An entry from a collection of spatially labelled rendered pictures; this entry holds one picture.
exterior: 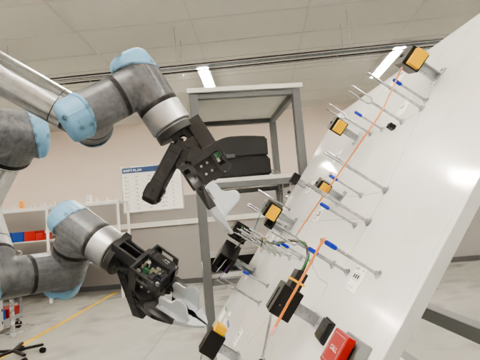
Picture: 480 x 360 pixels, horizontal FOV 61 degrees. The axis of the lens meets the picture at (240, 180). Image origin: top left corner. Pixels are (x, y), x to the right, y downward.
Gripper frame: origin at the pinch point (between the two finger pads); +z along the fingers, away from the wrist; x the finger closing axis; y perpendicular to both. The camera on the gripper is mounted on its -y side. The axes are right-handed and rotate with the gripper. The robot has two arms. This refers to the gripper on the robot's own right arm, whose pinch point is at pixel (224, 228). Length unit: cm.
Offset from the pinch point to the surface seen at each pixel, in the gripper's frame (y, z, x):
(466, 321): 37, 53, 23
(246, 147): 27, -15, 108
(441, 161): 34.8, 9.2, -11.3
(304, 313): 3.8, 20.3, -1.0
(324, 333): 4.3, 22.5, -7.7
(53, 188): -253, -193, 796
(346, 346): 5.1, 19.5, -21.2
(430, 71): 56, -3, 11
